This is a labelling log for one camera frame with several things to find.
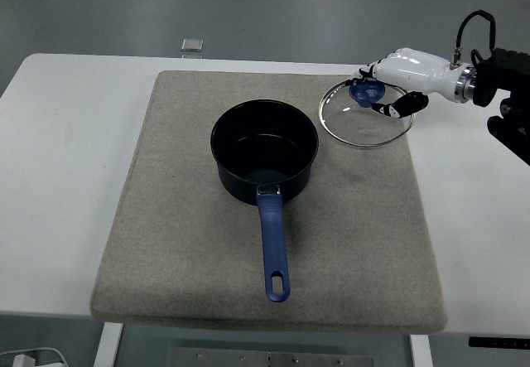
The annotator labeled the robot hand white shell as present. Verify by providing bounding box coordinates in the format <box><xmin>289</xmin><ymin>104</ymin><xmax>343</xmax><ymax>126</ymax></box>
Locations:
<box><xmin>347</xmin><ymin>46</ymin><xmax>470</xmax><ymax>120</ymax></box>

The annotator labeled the glass pot lid blue knob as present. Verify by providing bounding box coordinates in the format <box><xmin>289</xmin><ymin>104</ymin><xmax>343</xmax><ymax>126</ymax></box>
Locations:
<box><xmin>317</xmin><ymin>77</ymin><xmax>417</xmax><ymax>147</ymax></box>

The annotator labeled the white table leg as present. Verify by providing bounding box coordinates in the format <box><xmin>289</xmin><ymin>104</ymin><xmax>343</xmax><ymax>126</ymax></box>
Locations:
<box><xmin>408</xmin><ymin>334</ymin><xmax>435</xmax><ymax>367</ymax></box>
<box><xmin>91</xmin><ymin>321</ymin><xmax>124</xmax><ymax>367</ymax></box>

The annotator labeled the beige fabric mat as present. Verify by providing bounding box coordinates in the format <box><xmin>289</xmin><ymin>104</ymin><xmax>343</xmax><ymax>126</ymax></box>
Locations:
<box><xmin>89</xmin><ymin>70</ymin><xmax>449</xmax><ymax>335</ymax></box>

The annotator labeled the black table control panel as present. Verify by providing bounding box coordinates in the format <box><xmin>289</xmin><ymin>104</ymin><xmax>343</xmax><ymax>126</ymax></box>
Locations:
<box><xmin>468</xmin><ymin>336</ymin><xmax>530</xmax><ymax>348</ymax></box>

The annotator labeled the grey metal plate with screws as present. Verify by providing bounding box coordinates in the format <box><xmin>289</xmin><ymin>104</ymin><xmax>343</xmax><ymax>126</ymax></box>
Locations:
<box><xmin>166</xmin><ymin>345</ymin><xmax>376</xmax><ymax>367</ymax></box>

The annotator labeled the dark saucepan with blue handle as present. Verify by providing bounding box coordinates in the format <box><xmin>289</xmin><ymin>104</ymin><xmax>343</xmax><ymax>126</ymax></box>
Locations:
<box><xmin>210</xmin><ymin>99</ymin><xmax>320</xmax><ymax>304</ymax></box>

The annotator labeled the white cable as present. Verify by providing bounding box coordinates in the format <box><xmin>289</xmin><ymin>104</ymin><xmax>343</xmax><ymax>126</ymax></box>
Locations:
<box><xmin>0</xmin><ymin>346</ymin><xmax>70</xmax><ymax>367</ymax></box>

